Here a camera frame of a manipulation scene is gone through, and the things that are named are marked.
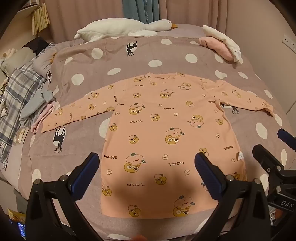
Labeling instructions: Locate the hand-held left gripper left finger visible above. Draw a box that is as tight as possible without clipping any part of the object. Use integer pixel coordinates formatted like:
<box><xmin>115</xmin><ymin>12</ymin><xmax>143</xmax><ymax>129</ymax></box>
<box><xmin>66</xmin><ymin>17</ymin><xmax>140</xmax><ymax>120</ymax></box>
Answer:
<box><xmin>25</xmin><ymin>152</ymin><xmax>102</xmax><ymax>241</ymax></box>

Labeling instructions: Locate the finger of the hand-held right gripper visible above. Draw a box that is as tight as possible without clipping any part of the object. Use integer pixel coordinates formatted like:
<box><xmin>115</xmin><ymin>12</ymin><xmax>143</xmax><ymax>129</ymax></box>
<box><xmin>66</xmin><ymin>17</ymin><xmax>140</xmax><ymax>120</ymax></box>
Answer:
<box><xmin>277</xmin><ymin>128</ymin><xmax>296</xmax><ymax>149</ymax></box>
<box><xmin>252</xmin><ymin>144</ymin><xmax>285</xmax><ymax>178</ymax></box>

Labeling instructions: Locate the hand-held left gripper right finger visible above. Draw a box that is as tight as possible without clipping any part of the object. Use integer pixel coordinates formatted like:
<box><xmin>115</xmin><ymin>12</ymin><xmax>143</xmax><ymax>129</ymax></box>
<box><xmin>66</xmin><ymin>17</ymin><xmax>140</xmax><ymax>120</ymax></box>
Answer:
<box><xmin>194</xmin><ymin>152</ymin><xmax>271</xmax><ymax>241</ymax></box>

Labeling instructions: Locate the orange cartoon print shirt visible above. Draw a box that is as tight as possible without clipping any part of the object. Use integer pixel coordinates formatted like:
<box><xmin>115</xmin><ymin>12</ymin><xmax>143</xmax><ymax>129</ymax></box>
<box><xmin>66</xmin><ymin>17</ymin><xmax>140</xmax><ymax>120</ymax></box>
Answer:
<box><xmin>41</xmin><ymin>72</ymin><xmax>275</xmax><ymax>218</ymax></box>

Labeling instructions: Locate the light pink cloth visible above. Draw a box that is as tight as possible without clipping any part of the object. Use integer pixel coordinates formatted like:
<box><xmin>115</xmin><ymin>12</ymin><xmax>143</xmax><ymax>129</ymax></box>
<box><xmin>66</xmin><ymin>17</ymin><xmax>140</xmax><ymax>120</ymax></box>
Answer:
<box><xmin>30</xmin><ymin>101</ymin><xmax>61</xmax><ymax>134</ymax></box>

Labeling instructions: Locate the small yellowish case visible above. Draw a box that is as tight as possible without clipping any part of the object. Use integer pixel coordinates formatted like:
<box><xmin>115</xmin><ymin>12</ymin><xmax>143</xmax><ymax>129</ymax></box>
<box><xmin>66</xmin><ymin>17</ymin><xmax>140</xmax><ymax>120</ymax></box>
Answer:
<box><xmin>14</xmin><ymin>127</ymin><xmax>27</xmax><ymax>144</ymax></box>

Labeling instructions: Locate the yellow packet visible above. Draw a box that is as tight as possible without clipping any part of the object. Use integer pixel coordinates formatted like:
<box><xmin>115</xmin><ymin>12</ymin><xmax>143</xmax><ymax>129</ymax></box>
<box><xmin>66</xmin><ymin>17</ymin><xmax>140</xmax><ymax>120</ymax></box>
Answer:
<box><xmin>8</xmin><ymin>208</ymin><xmax>26</xmax><ymax>223</ymax></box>

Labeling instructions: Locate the grey-blue cloth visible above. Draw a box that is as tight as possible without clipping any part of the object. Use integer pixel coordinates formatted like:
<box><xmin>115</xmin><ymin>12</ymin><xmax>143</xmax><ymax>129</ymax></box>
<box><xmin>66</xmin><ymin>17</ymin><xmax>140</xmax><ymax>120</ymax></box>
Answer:
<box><xmin>20</xmin><ymin>89</ymin><xmax>56</xmax><ymax>126</ymax></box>

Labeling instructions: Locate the device with blue screen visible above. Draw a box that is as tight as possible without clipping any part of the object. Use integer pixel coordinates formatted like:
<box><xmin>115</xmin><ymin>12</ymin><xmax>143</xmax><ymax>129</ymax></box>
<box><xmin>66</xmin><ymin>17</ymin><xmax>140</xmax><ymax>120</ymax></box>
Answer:
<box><xmin>9</xmin><ymin>219</ymin><xmax>26</xmax><ymax>237</ymax></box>

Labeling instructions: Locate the plaid quilt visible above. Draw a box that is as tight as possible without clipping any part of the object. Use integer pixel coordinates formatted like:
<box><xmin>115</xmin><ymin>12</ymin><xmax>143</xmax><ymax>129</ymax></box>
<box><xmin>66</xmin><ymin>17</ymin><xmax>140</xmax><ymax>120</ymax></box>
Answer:
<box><xmin>0</xmin><ymin>42</ymin><xmax>56</xmax><ymax>168</ymax></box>

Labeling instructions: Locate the folded pink garment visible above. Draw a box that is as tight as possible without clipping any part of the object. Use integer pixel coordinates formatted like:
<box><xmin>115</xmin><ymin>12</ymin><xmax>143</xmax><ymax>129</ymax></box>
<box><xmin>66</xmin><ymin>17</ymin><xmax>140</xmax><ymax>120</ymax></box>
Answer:
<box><xmin>198</xmin><ymin>36</ymin><xmax>234</xmax><ymax>62</ymax></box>

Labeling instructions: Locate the folded white garment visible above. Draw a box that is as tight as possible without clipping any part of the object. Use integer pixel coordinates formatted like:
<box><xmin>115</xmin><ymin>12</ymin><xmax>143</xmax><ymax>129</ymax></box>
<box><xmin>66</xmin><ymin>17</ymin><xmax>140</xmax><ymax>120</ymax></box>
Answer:
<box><xmin>202</xmin><ymin>25</ymin><xmax>242</xmax><ymax>63</ymax></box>

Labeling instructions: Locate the polka dot blanket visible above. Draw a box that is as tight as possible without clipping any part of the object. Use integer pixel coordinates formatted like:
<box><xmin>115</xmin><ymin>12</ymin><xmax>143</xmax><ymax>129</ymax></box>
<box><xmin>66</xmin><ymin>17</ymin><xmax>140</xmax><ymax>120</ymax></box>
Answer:
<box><xmin>0</xmin><ymin>23</ymin><xmax>296</xmax><ymax>241</ymax></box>

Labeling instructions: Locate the grey-green pillow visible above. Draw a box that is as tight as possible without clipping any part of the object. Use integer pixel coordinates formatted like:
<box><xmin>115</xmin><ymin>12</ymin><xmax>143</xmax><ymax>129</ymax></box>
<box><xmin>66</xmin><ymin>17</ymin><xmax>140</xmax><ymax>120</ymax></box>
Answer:
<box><xmin>0</xmin><ymin>47</ymin><xmax>35</xmax><ymax>75</ymax></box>

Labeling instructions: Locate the dark cloth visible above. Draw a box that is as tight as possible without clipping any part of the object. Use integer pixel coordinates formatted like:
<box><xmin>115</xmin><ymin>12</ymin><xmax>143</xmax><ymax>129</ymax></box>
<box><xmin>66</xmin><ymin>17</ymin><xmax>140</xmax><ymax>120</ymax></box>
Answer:
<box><xmin>25</xmin><ymin>37</ymin><xmax>50</xmax><ymax>55</ymax></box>

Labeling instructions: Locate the white goose plush toy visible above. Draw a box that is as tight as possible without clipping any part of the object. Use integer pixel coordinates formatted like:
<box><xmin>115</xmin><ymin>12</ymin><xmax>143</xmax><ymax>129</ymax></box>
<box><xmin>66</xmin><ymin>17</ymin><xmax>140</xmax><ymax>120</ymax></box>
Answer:
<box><xmin>74</xmin><ymin>19</ymin><xmax>179</xmax><ymax>44</ymax></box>

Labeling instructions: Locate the teal curtain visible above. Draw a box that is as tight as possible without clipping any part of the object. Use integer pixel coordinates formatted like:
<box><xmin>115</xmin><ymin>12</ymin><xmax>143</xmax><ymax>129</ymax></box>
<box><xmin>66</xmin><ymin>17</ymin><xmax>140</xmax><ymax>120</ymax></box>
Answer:
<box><xmin>122</xmin><ymin>0</ymin><xmax>160</xmax><ymax>25</ymax></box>

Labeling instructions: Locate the white wall power strip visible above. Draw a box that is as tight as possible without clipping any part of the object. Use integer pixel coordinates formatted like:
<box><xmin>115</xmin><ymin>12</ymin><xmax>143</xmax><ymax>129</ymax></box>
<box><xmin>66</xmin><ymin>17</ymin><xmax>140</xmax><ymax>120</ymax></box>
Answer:
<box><xmin>282</xmin><ymin>34</ymin><xmax>296</xmax><ymax>49</ymax></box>

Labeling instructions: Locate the white wall shelf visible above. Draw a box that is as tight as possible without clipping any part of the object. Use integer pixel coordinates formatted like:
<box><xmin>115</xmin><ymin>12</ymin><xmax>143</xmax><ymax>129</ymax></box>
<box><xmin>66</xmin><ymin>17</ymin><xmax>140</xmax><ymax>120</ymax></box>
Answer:
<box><xmin>17</xmin><ymin>0</ymin><xmax>39</xmax><ymax>11</ymax></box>

